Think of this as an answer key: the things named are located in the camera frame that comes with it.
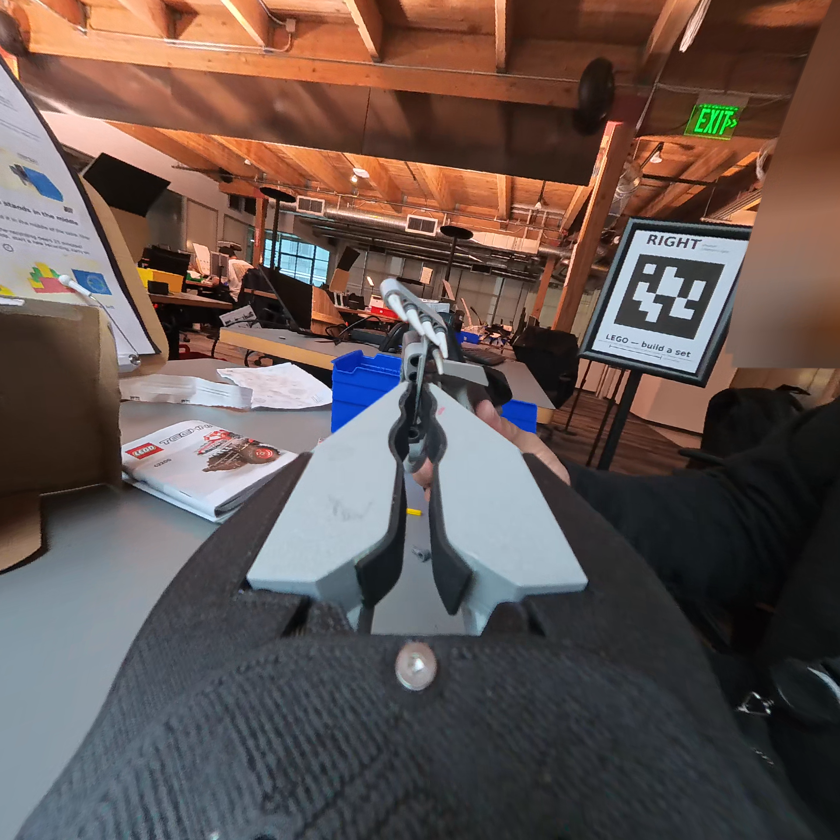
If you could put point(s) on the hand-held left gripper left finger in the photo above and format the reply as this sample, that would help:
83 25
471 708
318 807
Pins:
334 512

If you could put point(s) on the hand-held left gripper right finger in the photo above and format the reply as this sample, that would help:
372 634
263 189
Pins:
505 518

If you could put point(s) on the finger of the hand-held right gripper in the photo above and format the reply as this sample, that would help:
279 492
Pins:
463 375

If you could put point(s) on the grey lego beam assembly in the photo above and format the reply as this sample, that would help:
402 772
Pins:
413 358

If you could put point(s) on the person's right forearm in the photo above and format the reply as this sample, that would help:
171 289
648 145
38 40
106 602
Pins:
689 505

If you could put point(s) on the lego instruction booklet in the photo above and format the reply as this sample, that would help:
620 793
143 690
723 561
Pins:
197 472

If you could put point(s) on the cardboard lego set box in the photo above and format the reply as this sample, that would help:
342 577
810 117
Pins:
52 407

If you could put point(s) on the person's right hand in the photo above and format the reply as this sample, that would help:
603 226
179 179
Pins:
518 436

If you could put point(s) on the blue plastic bin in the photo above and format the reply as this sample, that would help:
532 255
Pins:
361 394

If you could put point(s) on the white printed paper sheet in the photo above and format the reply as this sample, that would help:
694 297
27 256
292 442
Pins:
282 387

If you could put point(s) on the grey top workbench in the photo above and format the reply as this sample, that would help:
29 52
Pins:
289 341

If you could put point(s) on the folded white paper sheet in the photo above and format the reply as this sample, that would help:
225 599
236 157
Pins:
184 392

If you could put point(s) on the framed marker sign on stand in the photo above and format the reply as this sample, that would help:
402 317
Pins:
669 295

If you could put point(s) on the black backpack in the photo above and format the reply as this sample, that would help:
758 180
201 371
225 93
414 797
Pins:
735 420

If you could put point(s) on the green exit sign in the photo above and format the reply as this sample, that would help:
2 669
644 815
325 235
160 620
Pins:
712 121

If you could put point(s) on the printed instruction sheet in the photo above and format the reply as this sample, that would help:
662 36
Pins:
52 197

